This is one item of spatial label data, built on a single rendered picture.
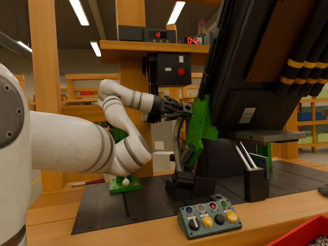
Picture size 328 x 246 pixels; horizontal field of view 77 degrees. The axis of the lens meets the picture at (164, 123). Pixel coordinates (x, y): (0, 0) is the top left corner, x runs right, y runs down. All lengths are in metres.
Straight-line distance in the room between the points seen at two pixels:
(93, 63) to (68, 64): 1.20
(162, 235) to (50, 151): 0.38
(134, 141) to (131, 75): 0.59
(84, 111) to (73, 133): 0.82
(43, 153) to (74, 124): 0.06
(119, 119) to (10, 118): 0.45
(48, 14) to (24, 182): 1.01
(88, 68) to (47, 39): 10.04
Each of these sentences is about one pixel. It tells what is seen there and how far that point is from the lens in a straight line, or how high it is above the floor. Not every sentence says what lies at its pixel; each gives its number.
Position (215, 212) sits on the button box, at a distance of 0.62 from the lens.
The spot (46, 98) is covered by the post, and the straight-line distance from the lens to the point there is 1.09.
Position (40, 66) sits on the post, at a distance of 1.11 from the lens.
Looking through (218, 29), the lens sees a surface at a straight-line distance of 0.69.
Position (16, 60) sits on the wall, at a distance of 12.14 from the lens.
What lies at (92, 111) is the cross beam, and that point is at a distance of 1.14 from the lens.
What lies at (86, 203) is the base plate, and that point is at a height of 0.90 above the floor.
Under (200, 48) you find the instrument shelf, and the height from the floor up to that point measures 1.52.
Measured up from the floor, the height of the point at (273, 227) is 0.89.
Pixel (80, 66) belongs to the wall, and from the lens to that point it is 11.23.
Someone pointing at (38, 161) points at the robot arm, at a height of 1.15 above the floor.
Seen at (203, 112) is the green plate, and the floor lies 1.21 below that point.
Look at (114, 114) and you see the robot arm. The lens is 0.66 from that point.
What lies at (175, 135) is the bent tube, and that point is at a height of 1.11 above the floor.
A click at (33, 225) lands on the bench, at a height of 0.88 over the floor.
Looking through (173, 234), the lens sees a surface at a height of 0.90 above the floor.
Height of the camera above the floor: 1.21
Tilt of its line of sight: 2 degrees down
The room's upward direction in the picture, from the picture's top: 3 degrees counter-clockwise
